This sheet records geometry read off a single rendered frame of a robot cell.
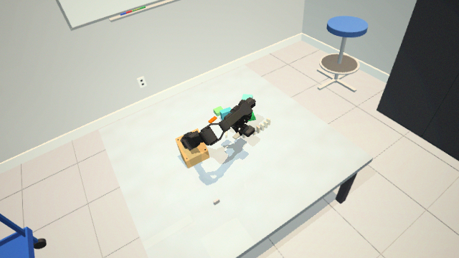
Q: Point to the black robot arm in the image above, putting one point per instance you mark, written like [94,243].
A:
[191,140]

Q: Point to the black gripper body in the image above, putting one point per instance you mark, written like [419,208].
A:
[247,130]

